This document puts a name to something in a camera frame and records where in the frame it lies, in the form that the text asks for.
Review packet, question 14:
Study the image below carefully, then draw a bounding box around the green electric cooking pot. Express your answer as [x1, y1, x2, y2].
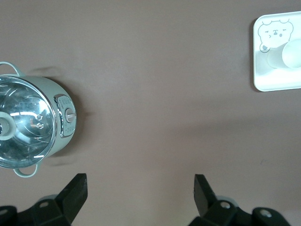
[0, 61, 78, 178]

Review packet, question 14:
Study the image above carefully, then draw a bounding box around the brown table mat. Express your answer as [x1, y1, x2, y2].
[0, 0, 301, 226]

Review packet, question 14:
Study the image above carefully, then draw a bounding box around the white bear print tray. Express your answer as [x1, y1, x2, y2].
[253, 11, 301, 92]

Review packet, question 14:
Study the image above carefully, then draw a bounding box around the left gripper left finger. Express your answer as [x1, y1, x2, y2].
[17, 173, 88, 226]

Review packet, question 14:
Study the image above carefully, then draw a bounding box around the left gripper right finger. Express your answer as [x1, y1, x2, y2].
[188, 174, 252, 226]

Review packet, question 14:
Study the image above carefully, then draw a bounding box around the white paper cup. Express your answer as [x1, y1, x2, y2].
[267, 39, 301, 70]

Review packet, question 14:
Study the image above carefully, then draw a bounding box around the glass pot lid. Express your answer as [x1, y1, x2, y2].
[0, 75, 58, 169]

